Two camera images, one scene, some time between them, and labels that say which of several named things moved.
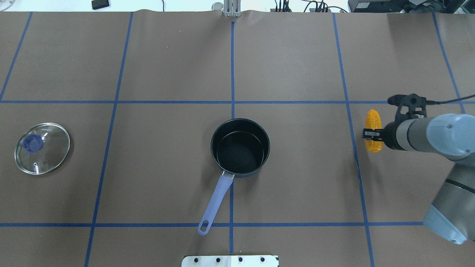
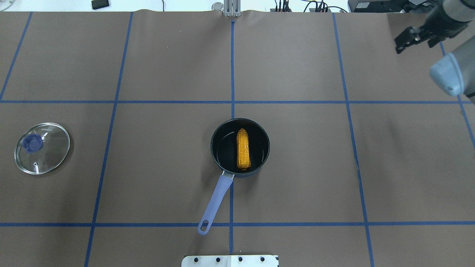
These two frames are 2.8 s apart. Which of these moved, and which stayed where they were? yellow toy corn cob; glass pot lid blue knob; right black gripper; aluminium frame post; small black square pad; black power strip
Moved: right black gripper; yellow toy corn cob
Stayed: glass pot lid blue knob; aluminium frame post; black power strip; small black square pad
